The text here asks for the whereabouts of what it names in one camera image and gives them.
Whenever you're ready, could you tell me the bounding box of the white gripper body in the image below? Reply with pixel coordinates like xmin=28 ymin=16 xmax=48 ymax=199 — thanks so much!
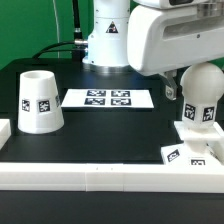
xmin=127 ymin=0 xmax=224 ymax=76

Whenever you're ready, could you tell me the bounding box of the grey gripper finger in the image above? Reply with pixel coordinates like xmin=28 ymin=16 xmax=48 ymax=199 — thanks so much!
xmin=164 ymin=70 xmax=177 ymax=100

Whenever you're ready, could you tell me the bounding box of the white lamp bulb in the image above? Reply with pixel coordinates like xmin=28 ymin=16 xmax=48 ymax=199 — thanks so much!
xmin=180 ymin=63 xmax=224 ymax=129

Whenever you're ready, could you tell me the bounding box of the white lamp base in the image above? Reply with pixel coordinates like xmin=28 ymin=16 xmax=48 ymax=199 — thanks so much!
xmin=161 ymin=121 xmax=224 ymax=167

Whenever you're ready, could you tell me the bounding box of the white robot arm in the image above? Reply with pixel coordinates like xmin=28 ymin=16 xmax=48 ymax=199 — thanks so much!
xmin=83 ymin=0 xmax=224 ymax=100

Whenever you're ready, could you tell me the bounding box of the white lamp shade cone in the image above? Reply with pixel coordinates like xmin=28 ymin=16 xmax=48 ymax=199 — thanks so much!
xmin=18 ymin=70 xmax=64 ymax=134

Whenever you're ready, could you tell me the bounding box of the white tag sheet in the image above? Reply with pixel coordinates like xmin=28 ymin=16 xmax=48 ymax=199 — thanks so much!
xmin=62 ymin=89 xmax=154 ymax=109

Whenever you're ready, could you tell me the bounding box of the white left fence block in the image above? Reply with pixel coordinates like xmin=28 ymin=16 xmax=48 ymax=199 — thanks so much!
xmin=0 ymin=119 xmax=11 ymax=150

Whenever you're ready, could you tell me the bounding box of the black thick cable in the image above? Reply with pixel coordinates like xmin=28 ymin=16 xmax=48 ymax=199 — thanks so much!
xmin=32 ymin=0 xmax=90 ymax=60

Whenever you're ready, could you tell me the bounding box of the white front fence wall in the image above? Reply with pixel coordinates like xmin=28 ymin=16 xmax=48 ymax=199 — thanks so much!
xmin=0 ymin=163 xmax=224 ymax=193

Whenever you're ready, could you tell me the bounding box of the thin white cable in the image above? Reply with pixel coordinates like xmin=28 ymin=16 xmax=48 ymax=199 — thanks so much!
xmin=52 ymin=0 xmax=61 ymax=60

